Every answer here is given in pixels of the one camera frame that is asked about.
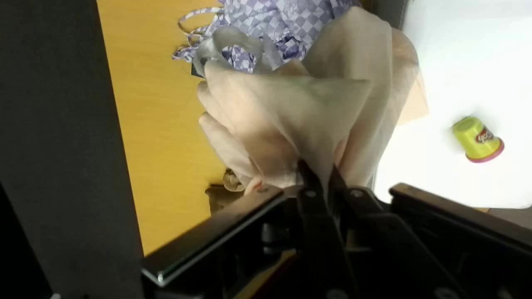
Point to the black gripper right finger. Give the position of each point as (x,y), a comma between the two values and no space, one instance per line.
(377,254)

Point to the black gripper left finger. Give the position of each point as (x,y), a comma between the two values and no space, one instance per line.
(322,244)

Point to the peach shirt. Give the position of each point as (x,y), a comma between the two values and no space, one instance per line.
(336,107)

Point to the yellow play-doh container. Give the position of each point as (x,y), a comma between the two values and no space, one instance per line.
(477,141)

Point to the upside down white bin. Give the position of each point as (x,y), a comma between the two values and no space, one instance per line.
(475,59)

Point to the purple checkered cloth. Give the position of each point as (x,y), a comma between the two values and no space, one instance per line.
(251,31)

